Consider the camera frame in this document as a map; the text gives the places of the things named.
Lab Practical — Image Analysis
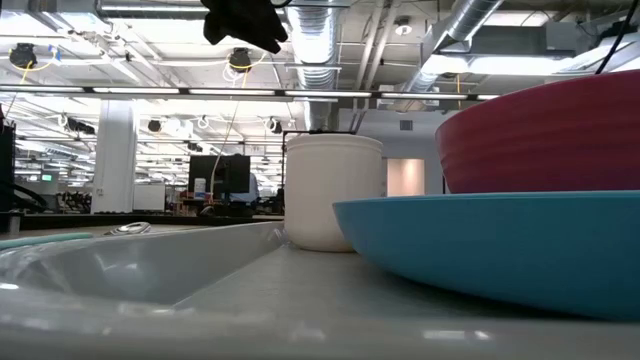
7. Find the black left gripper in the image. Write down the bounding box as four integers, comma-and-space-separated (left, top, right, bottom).
200, 0, 290, 55

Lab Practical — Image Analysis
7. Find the white mug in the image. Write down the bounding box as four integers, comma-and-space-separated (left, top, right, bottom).
283, 132, 387, 254

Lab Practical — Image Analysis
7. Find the grey plastic tray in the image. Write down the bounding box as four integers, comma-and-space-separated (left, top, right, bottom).
0, 220, 640, 360

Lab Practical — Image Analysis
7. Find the red bowl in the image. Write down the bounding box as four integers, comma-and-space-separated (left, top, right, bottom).
434, 69, 640, 195

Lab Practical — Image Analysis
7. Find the blue plate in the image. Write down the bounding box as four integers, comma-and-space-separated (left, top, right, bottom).
332, 189, 640, 323

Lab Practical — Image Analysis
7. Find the long ceiling light strip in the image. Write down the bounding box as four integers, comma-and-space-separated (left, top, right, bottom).
0, 84, 502, 103

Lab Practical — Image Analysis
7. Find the black monitor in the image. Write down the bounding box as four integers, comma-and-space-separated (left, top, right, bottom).
187, 153, 252, 202

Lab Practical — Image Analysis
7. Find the person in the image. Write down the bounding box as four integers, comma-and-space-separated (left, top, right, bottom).
226, 171, 262, 205

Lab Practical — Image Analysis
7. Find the white building column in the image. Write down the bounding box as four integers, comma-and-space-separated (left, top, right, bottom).
90, 99, 140, 216

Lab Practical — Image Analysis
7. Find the white cabinet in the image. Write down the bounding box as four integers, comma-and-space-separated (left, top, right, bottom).
131, 182, 167, 213

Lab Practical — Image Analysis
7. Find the black equipment rack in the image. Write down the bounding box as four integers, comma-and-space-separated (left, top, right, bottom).
0, 119, 17, 216

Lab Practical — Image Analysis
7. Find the black ceiling cable reel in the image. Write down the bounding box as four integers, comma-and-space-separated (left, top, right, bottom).
227, 46, 254, 75
7, 41, 40, 71

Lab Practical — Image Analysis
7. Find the silver round air duct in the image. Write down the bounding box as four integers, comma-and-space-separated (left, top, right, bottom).
285, 0, 344, 133
399, 0, 506, 94

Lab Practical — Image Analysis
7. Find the black aluminium table frame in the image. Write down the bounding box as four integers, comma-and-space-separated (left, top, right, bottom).
0, 212, 287, 233

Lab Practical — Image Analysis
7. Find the spoon with teal handle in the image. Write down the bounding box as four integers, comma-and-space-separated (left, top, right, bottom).
0, 221, 153, 252

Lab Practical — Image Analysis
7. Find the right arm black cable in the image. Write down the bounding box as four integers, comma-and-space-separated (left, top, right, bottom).
593, 0, 640, 77

